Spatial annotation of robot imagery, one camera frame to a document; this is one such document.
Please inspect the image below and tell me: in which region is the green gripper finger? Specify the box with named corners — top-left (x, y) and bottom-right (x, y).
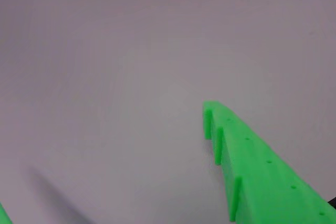
top-left (202, 100), bottom-right (336, 224)
top-left (0, 202), bottom-right (13, 224)

